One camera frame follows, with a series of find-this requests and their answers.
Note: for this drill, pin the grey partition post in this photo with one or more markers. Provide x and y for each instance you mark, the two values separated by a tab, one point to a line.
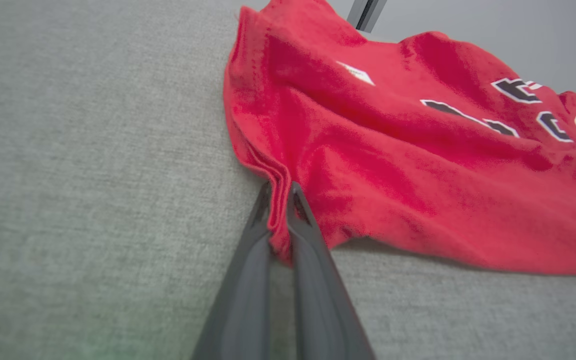
365	12

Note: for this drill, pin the red jersey with white trim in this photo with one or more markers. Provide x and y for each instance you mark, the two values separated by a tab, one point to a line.
393	165

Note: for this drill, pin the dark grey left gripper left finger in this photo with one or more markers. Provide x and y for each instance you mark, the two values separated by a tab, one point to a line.
243	300

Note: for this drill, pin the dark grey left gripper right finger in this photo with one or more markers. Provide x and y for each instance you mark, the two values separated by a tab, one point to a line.
323	310

